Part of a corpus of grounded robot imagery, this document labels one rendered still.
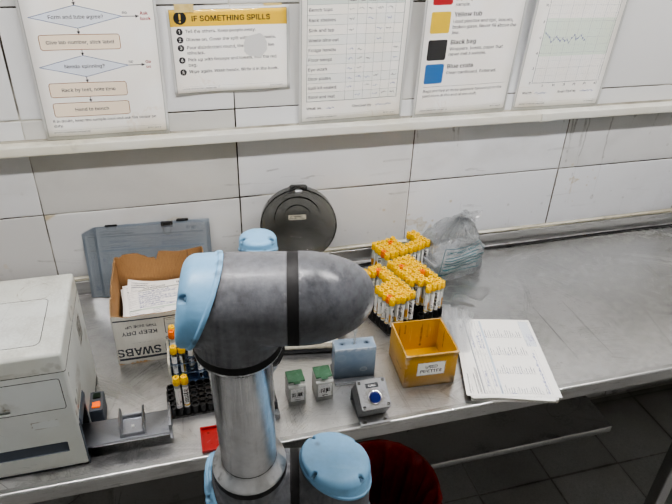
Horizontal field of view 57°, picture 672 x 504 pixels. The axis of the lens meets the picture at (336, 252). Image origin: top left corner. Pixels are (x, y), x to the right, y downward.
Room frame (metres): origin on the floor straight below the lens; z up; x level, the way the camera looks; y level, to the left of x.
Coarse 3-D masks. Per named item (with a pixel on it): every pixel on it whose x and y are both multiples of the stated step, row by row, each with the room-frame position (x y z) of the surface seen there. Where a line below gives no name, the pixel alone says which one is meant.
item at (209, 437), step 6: (210, 426) 0.95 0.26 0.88; (204, 432) 0.94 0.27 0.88; (210, 432) 0.94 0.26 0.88; (216, 432) 0.94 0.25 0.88; (204, 438) 0.92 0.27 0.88; (210, 438) 0.92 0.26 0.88; (216, 438) 0.92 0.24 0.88; (204, 444) 0.90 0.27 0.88; (210, 444) 0.90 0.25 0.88; (216, 444) 0.91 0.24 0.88; (204, 450) 0.88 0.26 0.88; (210, 450) 0.89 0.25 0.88
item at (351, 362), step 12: (372, 336) 1.17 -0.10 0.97; (336, 348) 1.12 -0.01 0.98; (348, 348) 1.12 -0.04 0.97; (360, 348) 1.12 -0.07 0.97; (372, 348) 1.13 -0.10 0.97; (336, 360) 1.11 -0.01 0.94; (348, 360) 1.12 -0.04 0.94; (360, 360) 1.12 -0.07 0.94; (372, 360) 1.13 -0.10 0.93; (336, 372) 1.11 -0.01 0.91; (348, 372) 1.12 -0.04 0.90; (360, 372) 1.12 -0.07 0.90; (372, 372) 1.13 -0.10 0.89; (336, 384) 1.10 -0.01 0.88; (348, 384) 1.10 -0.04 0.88
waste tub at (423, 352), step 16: (416, 320) 1.24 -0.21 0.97; (432, 320) 1.25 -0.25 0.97; (400, 336) 1.23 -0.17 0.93; (416, 336) 1.24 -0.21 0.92; (432, 336) 1.25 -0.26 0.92; (448, 336) 1.19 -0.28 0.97; (400, 352) 1.14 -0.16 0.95; (416, 352) 1.22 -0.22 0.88; (432, 352) 1.23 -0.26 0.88; (448, 352) 1.12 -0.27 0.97; (400, 368) 1.13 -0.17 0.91; (416, 368) 1.10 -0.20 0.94; (432, 368) 1.11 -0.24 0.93; (448, 368) 1.12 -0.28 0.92; (416, 384) 1.10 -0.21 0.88; (432, 384) 1.11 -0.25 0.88
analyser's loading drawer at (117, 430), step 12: (168, 408) 0.95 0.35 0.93; (108, 420) 0.93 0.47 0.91; (120, 420) 0.90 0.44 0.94; (132, 420) 0.93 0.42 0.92; (144, 420) 0.92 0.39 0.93; (156, 420) 0.93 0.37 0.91; (168, 420) 0.91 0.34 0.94; (84, 432) 0.89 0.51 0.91; (96, 432) 0.89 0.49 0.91; (108, 432) 0.89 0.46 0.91; (120, 432) 0.88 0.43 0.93; (132, 432) 0.89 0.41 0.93; (144, 432) 0.89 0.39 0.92; (156, 432) 0.90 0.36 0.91; (168, 432) 0.90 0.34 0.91; (96, 444) 0.86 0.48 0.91; (108, 444) 0.87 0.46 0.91
